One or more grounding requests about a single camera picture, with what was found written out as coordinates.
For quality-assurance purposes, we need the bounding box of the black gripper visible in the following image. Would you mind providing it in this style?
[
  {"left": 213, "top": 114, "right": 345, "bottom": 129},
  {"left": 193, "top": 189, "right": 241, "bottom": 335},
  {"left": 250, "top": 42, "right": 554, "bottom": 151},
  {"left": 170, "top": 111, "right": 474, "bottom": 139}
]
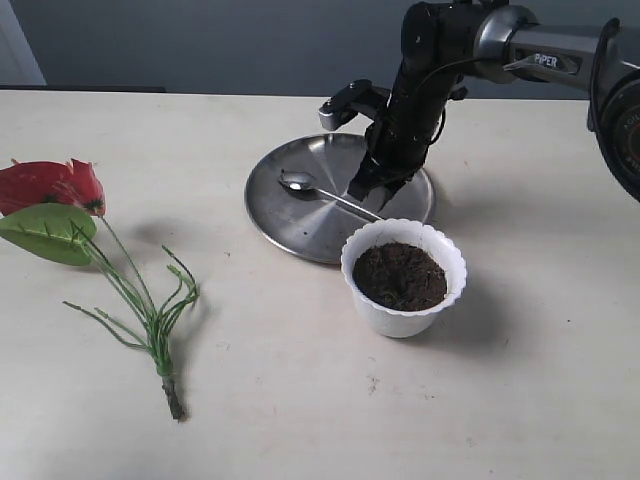
[{"left": 348, "top": 64, "right": 463, "bottom": 211}]

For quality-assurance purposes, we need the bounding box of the small metal spork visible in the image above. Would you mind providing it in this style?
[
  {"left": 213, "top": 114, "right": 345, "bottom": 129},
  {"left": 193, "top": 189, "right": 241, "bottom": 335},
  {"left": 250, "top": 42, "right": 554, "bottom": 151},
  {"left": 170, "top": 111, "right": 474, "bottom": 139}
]
[{"left": 278, "top": 170, "right": 384, "bottom": 222}]

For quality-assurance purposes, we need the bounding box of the artificial red anthurium plant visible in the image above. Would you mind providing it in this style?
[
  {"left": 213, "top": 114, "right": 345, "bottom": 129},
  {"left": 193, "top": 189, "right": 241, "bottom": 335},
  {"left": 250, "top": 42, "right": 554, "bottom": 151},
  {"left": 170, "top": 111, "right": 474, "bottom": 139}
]
[{"left": 1, "top": 159, "right": 199, "bottom": 421}]

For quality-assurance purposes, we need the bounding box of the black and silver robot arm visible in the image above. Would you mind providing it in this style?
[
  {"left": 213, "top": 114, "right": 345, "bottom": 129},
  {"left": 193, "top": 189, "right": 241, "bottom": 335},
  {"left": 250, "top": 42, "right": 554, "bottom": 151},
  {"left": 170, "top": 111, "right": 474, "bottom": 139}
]
[{"left": 348, "top": 1, "right": 639, "bottom": 201}]

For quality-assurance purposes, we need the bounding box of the dark brown potting soil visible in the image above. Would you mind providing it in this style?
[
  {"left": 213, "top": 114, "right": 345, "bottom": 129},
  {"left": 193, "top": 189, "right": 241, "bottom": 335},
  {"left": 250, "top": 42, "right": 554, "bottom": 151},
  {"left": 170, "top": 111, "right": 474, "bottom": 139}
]
[{"left": 353, "top": 242, "right": 448, "bottom": 312}]

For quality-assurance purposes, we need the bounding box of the white scalloped plastic pot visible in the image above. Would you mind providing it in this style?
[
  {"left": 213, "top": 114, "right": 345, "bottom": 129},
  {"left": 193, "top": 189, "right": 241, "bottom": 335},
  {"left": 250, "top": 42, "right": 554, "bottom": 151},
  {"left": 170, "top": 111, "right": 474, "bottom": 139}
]
[{"left": 340, "top": 219, "right": 467, "bottom": 338}]

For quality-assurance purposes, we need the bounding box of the round stainless steel plate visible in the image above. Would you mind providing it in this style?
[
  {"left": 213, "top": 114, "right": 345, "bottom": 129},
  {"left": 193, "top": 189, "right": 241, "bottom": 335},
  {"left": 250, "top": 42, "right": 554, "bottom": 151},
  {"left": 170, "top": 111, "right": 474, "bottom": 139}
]
[{"left": 245, "top": 133, "right": 435, "bottom": 265}]

